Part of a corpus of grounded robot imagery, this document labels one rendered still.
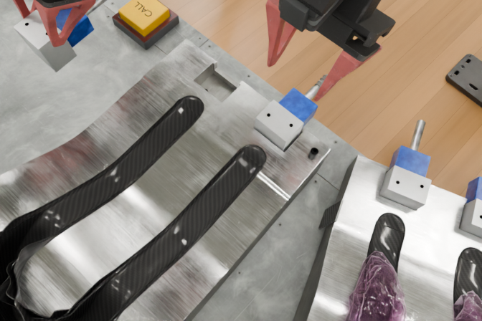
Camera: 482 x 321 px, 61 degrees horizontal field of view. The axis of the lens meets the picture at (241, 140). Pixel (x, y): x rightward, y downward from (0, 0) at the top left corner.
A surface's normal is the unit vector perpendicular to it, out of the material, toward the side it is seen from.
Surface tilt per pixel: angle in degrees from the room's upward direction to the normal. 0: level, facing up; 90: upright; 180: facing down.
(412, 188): 0
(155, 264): 28
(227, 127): 0
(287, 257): 0
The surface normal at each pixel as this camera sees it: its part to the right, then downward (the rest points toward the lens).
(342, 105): 0.04, -0.40
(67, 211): 0.36, -0.65
